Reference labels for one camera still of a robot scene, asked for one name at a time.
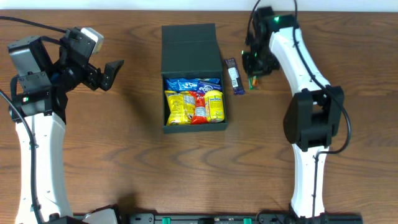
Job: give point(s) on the yellow plastic jar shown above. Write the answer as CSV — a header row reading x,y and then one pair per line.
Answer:
x,y
214,106

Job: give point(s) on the red snack bag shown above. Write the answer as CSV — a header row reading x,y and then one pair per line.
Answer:
x,y
199,116

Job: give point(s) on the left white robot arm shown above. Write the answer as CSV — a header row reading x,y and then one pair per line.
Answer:
x,y
37,105

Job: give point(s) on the yellow snack bag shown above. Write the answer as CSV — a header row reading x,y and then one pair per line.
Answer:
x,y
182,107

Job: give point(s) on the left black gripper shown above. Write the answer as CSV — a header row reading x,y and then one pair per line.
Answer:
x,y
94,78

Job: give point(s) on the black box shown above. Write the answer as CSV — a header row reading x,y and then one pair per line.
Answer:
x,y
190,51

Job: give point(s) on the red KitKat bar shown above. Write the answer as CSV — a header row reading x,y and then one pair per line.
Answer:
x,y
253,83

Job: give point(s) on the blue gum packet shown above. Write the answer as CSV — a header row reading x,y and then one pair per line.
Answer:
x,y
203,87

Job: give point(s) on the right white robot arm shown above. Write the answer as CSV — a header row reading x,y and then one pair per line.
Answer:
x,y
313,116

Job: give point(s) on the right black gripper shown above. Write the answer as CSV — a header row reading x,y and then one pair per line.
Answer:
x,y
256,66

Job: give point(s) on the blue Oreo cookie pack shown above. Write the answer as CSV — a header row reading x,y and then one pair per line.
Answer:
x,y
183,84

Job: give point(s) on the dark purple chocolate bar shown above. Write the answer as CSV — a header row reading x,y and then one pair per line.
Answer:
x,y
234,76

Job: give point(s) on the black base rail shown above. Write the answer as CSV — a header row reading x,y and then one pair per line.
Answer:
x,y
262,218

